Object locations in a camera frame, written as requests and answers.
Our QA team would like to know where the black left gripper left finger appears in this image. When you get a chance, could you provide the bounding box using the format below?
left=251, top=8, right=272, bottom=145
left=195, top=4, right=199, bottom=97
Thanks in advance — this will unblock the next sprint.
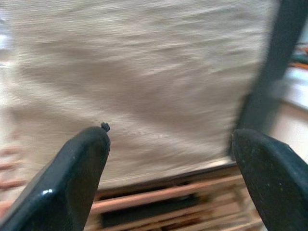
left=0, top=122, right=111, bottom=231

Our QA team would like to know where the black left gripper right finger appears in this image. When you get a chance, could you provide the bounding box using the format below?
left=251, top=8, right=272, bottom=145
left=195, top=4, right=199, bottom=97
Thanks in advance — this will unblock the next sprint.
left=231, top=128, right=308, bottom=231

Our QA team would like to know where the wooden slatted wine rack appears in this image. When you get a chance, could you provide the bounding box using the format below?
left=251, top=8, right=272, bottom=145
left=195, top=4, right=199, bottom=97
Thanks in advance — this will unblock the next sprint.
left=89, top=163, right=268, bottom=231

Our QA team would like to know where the black bar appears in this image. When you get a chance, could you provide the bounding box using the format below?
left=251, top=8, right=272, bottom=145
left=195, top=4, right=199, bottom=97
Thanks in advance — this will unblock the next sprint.
left=227, top=0, right=308, bottom=154

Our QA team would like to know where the beige woven cloth mat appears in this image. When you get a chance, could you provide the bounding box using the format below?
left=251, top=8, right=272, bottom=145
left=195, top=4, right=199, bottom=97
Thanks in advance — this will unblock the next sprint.
left=0, top=0, right=276, bottom=191

